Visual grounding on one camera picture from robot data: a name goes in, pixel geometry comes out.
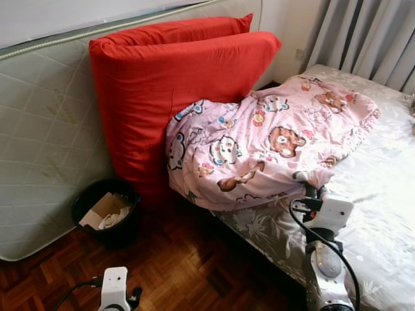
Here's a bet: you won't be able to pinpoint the bed with beige floral sheet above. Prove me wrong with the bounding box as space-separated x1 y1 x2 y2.
211 63 415 311

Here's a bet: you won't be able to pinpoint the white crumpled plastic bag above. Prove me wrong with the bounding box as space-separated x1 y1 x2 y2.
97 206 134 231

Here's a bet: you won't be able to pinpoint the black round waste bin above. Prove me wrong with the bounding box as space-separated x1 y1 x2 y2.
71 179 142 250

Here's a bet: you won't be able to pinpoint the green white quilted mattress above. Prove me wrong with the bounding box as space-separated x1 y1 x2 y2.
0 0 263 262

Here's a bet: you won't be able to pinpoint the pink cartoon print blanket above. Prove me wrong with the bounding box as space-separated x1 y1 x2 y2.
165 76 382 213

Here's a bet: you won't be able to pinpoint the red covered folded mattress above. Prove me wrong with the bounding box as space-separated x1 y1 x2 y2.
89 13 283 208

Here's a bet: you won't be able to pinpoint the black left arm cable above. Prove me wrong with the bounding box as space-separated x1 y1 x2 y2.
52 277 104 311

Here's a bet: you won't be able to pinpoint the grey pleated curtains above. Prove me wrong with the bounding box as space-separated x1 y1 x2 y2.
305 0 415 95

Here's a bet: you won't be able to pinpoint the brown cardboard box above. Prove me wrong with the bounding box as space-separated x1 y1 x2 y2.
79 192 130 231

